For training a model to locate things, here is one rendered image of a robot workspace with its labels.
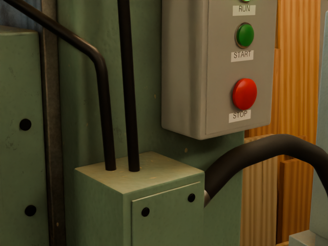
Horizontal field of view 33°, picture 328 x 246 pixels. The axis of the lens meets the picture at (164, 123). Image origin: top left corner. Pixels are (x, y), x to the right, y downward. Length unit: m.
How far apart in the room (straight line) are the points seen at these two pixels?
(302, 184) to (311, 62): 0.52
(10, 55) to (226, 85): 0.20
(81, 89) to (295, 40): 1.91
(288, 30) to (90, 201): 1.91
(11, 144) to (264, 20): 0.26
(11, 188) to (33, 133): 0.05
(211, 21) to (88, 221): 0.21
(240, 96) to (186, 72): 0.06
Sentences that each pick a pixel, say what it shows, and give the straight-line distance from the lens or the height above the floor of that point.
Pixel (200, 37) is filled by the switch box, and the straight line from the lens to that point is 0.49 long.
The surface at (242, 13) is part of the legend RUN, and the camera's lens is 0.52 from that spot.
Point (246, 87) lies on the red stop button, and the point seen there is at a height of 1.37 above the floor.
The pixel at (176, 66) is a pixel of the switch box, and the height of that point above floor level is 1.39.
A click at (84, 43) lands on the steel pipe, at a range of 0.48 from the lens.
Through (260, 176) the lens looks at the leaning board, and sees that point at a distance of 2.11.
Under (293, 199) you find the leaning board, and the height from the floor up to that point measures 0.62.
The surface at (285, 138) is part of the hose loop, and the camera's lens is 0.63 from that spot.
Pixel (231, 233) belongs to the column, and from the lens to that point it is 0.67.
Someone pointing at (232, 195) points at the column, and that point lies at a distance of 0.65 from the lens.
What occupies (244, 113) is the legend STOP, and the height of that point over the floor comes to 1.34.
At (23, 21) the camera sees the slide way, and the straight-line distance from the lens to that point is 0.54.
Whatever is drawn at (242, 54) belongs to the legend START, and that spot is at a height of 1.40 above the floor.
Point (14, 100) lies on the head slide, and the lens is 0.51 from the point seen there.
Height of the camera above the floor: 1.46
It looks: 14 degrees down
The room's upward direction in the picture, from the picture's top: straight up
